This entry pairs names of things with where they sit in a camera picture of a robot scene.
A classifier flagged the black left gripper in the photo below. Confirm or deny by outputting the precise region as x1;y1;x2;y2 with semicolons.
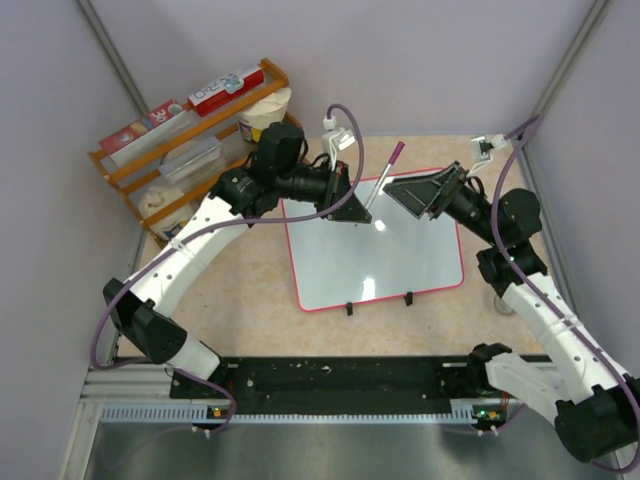
276;158;370;223

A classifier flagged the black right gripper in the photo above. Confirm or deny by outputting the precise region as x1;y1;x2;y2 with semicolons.
384;161;502;246

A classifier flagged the magenta-capped whiteboard marker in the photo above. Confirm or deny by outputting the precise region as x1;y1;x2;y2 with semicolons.
364;141;405;210

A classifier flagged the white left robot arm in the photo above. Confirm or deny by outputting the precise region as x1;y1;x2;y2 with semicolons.
103;122;371;397

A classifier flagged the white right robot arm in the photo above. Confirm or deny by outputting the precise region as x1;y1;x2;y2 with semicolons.
383;162;639;463

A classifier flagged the white bag upper shelf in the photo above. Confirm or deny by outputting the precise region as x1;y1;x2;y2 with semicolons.
238;87;292;143

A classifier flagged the white bag shelf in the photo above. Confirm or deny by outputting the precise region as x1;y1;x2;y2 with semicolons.
238;87;292;143
137;185;198;239

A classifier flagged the clear tape roll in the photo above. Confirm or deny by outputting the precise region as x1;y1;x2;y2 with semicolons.
493;296;514;316

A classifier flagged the silver foil box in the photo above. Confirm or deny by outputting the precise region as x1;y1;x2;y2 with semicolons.
158;136;222;185

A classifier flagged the red white foil box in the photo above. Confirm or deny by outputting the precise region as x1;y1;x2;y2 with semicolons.
187;65;265;117

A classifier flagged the orange wooden shelf rack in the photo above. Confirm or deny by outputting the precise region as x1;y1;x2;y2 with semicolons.
89;58;297;247

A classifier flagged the white bag lower shelf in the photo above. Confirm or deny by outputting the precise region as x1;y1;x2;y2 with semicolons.
137;185;198;239

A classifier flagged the red grey wrap box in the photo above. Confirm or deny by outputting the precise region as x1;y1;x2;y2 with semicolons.
99;100;195;167

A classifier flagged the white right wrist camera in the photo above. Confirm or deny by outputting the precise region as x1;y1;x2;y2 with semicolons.
469;134;507;175

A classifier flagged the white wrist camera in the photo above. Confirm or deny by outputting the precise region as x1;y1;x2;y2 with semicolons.
469;134;507;175
321;116;356;170

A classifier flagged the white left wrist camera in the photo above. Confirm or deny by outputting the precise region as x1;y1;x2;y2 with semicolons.
321;116;356;170

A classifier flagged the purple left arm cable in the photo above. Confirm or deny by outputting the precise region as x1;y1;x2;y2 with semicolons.
89;102;365;435

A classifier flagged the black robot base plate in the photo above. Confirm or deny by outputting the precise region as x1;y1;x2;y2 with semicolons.
169;354;531;416

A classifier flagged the grey slotted cable duct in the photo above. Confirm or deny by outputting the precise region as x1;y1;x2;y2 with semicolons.
100;401;506;427

